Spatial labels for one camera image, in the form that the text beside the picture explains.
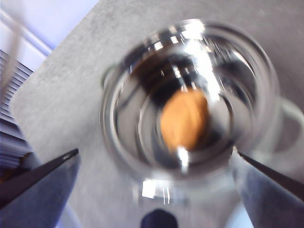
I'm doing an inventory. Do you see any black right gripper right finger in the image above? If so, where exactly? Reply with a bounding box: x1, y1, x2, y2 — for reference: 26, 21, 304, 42
230, 146, 304, 228

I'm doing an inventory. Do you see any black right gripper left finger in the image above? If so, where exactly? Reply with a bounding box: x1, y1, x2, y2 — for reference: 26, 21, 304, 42
0, 148, 81, 228

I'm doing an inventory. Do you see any brown potato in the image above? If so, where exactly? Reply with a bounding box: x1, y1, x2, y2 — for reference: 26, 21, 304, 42
160, 91, 209, 152

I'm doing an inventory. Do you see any pale green electric steamer pot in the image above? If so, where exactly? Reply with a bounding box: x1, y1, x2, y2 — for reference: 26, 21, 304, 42
99, 19, 304, 206

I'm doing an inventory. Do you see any grey slatted panel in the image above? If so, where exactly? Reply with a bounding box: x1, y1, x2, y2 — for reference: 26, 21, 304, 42
0, 49, 34, 172

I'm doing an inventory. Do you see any black camera device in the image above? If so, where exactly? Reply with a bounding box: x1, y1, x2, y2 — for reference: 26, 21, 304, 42
140, 208, 178, 228

